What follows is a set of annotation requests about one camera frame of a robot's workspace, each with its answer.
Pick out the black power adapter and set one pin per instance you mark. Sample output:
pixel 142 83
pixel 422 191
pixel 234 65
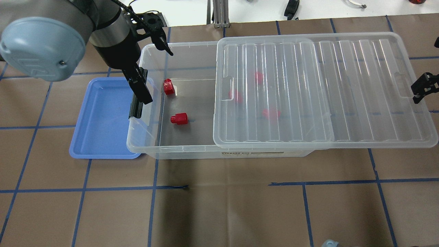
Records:
pixel 291 9

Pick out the black box latch handle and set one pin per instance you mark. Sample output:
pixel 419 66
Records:
pixel 135 108

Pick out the clear plastic box lid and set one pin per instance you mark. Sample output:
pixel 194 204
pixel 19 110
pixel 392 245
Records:
pixel 334 90

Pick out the blue plastic tray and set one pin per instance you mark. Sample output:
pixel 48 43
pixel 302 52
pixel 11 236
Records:
pixel 102 126

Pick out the aluminium frame post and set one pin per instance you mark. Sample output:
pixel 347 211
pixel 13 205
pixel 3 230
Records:
pixel 218 13

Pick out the red block by wall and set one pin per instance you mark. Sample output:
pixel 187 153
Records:
pixel 168 87

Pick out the brown bottle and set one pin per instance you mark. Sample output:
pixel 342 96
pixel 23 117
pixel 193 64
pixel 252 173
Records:
pixel 417 1

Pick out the clear plastic storage box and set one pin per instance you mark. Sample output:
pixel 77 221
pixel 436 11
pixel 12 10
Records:
pixel 192 71

